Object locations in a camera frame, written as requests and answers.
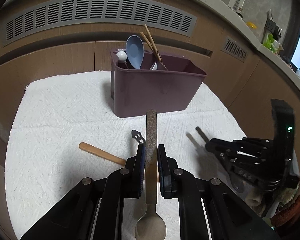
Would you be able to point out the large grey vent grille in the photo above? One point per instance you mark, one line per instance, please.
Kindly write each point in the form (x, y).
(59, 13)

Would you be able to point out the yellow lid jar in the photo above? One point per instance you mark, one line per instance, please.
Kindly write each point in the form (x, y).
(251, 25)

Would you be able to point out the black smiley face spoon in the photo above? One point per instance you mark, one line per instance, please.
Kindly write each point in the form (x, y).
(138, 137)

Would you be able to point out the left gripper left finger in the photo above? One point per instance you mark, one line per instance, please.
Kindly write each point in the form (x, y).
(126, 182)

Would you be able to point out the small grey vent grille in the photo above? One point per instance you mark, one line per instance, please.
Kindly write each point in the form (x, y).
(234, 49)

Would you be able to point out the small steel spatula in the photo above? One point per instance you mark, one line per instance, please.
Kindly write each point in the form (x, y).
(158, 65)

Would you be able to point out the green packet on counter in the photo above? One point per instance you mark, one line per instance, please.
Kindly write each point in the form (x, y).
(270, 43)

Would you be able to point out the white ceramic spoon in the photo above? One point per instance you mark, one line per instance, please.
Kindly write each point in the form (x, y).
(122, 56)

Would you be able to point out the right gloved hand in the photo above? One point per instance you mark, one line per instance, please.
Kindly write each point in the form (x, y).
(285, 209)

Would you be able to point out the maroon plastic utensil caddy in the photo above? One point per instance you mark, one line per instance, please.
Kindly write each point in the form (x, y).
(135, 91)

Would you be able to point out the wooden chopstick long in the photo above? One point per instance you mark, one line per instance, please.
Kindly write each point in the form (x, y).
(153, 45)

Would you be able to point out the wooden spoon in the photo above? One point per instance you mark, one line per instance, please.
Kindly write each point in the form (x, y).
(100, 153)

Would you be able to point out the steel spoon speckled handle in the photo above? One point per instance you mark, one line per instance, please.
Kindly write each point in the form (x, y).
(151, 225)

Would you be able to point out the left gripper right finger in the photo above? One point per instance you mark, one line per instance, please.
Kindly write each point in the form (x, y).
(181, 184)

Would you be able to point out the black camera with screen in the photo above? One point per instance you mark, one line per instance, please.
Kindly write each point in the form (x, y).
(284, 126)

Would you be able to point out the blue plastic spoon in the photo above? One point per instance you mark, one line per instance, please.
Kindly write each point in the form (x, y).
(135, 51)

